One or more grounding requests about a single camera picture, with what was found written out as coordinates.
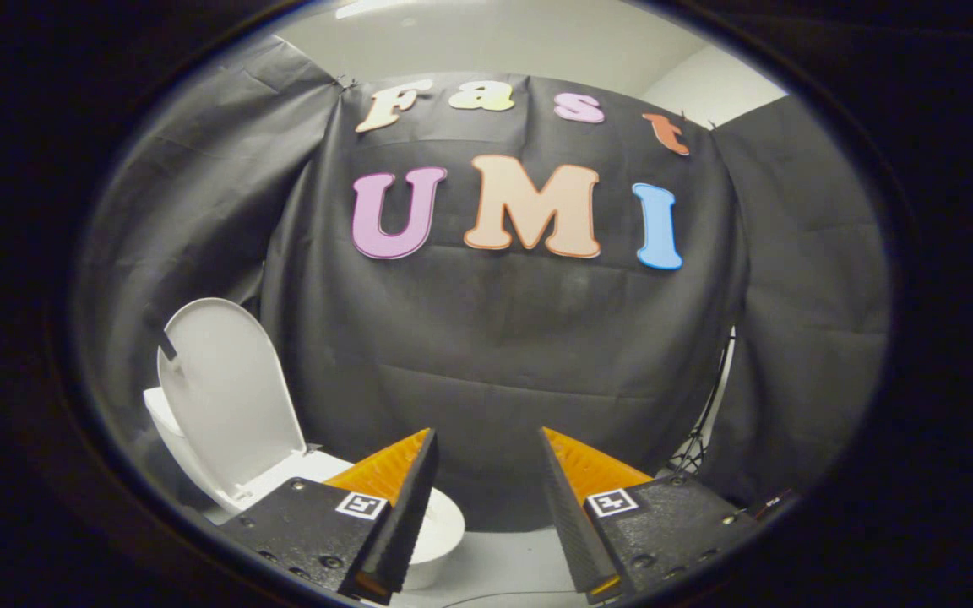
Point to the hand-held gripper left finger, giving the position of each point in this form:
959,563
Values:
406,515

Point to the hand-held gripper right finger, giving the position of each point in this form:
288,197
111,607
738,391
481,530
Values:
567,515

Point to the white toilet lid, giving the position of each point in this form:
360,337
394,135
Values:
229,397

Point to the white toilet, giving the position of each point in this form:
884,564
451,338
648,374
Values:
444,532

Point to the black tripod stand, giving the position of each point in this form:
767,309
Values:
706,422

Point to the black backdrop cloth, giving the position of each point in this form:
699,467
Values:
495,355

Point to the plain black cloth panel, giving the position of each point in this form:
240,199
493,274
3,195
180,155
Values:
199,194
807,295

